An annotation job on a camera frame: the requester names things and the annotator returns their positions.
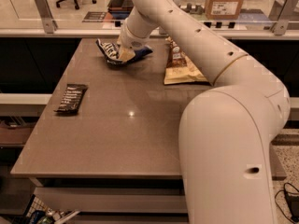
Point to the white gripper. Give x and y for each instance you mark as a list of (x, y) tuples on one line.
[(130, 43)]

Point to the blue chip bag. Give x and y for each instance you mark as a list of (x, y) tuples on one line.
[(111, 52)]

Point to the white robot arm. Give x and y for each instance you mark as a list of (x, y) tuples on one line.
[(224, 133)]

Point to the yellow brown chip bag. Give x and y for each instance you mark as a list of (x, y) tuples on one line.
[(179, 67)]

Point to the black snack bar wrapper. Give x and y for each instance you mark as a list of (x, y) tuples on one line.
[(72, 98)]

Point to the cardboard box with label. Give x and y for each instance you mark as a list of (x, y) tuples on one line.
[(223, 9)]

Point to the grey table drawer front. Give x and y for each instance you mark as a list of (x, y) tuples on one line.
[(101, 200)]

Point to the left metal glass post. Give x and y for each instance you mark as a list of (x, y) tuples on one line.
[(48, 22)]

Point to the metal glass post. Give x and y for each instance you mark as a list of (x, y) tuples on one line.
[(285, 16), (48, 22)]

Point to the right metal glass post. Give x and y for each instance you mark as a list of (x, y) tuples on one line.
[(285, 16)]

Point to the wire basket with items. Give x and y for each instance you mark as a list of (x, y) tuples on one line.
[(39, 213)]

